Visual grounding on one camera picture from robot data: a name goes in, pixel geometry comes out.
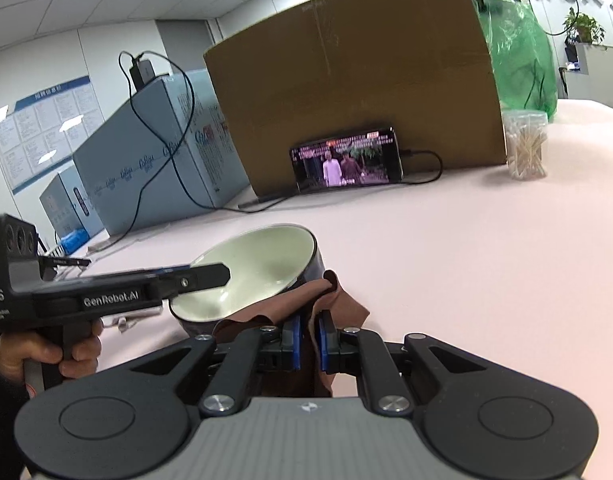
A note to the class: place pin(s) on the person's left hand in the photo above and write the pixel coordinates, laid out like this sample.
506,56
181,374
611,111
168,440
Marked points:
81,355

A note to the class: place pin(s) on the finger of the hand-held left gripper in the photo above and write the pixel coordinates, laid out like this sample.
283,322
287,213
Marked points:
171,269
201,276

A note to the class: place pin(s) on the brown cloth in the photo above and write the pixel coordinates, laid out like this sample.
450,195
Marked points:
344,310

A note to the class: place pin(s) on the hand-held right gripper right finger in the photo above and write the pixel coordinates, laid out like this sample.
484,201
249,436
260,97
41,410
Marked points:
325,345

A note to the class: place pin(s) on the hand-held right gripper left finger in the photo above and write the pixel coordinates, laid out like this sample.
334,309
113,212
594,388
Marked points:
297,345

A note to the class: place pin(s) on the white bowl with dark outside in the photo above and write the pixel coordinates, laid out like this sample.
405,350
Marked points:
256,260

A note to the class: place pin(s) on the green plastic bag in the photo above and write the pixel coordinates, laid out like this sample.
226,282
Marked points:
521,55

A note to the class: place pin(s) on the large light blue carton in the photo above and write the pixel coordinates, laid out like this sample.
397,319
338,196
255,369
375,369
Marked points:
151,170

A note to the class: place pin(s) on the blue plastic packet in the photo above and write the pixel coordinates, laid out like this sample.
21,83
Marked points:
72,241

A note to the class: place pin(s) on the green potted plant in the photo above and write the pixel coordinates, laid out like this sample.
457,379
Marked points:
583,25

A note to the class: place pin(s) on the person's left forearm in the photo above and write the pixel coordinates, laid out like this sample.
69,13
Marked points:
1,420

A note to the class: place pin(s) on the black smartphone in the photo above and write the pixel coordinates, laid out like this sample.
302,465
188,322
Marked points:
346,160

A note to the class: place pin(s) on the white reception counter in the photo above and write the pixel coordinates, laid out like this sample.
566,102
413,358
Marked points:
596,75

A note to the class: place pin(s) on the wall notice board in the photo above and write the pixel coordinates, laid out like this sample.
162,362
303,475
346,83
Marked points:
36,135

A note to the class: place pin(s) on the large brown cardboard box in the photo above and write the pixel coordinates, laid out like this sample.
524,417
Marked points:
361,70

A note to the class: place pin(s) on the small light blue carton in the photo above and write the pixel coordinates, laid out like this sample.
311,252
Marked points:
66,205

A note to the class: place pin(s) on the white crumpled tissue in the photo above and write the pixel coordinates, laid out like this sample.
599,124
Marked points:
131,320

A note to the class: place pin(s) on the black power adapter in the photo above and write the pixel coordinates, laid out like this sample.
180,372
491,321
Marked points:
142,71

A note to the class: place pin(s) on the clear cotton swab container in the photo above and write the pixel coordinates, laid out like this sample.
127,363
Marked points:
525,150

